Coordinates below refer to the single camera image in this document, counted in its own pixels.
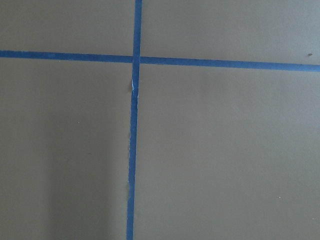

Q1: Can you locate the brown cardboard table cover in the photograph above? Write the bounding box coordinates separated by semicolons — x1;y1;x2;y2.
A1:
0;0;320;240

